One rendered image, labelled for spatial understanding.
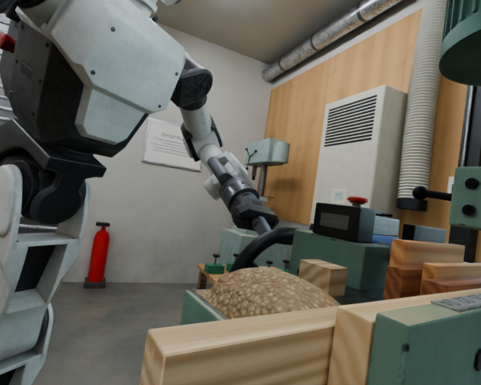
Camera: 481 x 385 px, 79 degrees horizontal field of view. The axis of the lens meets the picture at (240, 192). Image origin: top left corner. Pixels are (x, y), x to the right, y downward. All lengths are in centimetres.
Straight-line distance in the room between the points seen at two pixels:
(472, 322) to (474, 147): 170
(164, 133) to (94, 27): 272
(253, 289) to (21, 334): 71
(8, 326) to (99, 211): 241
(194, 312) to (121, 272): 304
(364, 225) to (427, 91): 164
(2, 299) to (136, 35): 59
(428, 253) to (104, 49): 56
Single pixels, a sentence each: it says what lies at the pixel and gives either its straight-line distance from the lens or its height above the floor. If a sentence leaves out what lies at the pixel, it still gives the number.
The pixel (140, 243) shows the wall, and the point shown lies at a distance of 327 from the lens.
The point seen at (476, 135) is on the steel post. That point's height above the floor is 148.
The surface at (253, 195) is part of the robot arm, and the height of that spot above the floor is 101.
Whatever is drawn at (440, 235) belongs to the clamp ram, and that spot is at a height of 99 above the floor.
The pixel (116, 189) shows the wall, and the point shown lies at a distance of 319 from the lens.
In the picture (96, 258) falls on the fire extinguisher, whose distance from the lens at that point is 310.
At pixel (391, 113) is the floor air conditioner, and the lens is 204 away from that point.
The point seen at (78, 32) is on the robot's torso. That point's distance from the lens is 59.
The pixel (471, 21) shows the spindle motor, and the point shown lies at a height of 122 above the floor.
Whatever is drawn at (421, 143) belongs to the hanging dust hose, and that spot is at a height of 145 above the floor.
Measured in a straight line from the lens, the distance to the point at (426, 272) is 37.
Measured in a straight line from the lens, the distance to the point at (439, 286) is 34.
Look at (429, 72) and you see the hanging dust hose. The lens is 207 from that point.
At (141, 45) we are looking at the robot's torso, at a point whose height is 125.
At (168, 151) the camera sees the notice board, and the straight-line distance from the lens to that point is 325.
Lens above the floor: 99
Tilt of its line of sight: 2 degrees up
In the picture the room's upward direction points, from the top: 8 degrees clockwise
